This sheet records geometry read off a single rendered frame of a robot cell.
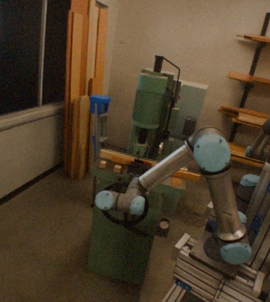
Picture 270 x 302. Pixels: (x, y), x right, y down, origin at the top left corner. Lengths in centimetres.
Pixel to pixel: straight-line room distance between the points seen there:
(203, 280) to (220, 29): 324
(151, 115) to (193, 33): 253
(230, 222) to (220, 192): 14
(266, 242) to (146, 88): 101
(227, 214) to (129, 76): 336
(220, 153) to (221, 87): 304
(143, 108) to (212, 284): 99
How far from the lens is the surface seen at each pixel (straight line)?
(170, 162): 103
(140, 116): 151
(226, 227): 102
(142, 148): 160
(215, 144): 84
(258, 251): 142
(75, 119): 294
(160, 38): 397
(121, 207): 101
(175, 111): 174
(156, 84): 147
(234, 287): 131
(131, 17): 414
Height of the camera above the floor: 163
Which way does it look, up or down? 22 degrees down
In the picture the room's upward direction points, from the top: 10 degrees clockwise
